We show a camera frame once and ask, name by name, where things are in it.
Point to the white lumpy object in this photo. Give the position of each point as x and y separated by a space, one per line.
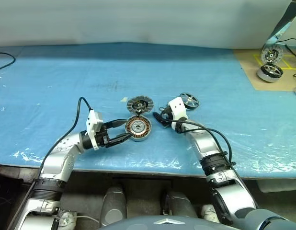
209 212
66 216

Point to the brown cardboard sheet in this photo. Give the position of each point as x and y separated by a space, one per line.
248 72

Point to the grey rounded robot leg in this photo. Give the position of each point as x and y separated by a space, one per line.
180 203
114 206

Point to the spare white motor housing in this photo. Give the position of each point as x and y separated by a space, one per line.
265 77

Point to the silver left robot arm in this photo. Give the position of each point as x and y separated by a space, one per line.
59 155

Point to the grey blue robot torso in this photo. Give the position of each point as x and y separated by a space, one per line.
162 225

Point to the spare round motor lid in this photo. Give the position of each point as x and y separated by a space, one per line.
272 54

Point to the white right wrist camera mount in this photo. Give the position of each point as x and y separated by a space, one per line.
178 107

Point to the blue foam table mat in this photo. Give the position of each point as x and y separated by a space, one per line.
54 83

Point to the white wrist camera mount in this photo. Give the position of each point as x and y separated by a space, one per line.
91 125
178 107

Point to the silver motor housing copper windings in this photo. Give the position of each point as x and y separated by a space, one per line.
138 127

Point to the spare spoked rotor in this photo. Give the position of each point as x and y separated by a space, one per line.
270 69

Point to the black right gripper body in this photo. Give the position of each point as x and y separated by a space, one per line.
166 113

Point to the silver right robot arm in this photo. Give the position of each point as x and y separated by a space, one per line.
205 143

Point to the round hinged motor lid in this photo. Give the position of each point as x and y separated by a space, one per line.
139 104

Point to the black silver spoked rotor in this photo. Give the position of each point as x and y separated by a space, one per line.
189 100

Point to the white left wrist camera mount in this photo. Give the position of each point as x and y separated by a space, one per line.
91 125

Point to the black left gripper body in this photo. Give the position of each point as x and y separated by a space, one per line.
103 140

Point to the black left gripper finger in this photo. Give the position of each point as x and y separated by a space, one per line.
118 123
120 139

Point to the white curtain backdrop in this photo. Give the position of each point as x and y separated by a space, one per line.
138 21

